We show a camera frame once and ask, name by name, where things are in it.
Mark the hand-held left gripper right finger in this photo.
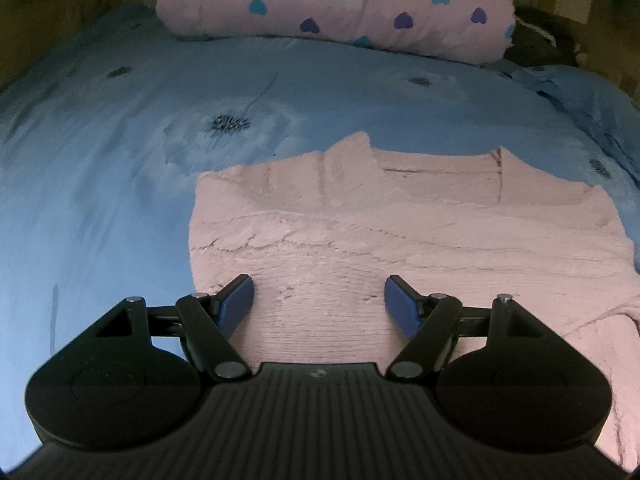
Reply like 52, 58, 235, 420
384, 274, 551, 381

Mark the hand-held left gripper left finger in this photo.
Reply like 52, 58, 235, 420
92, 274, 256, 381

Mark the pink knitted cardigan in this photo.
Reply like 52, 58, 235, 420
189, 131, 640, 461

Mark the blue dandelion print bedsheet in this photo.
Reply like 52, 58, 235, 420
0, 2, 640, 463

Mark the dark cloth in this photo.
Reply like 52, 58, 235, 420
505, 4, 583, 68

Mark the pink heart-pattern pillow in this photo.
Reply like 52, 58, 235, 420
154, 0, 517, 66

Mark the mosquito net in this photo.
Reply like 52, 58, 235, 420
0, 0, 161, 86

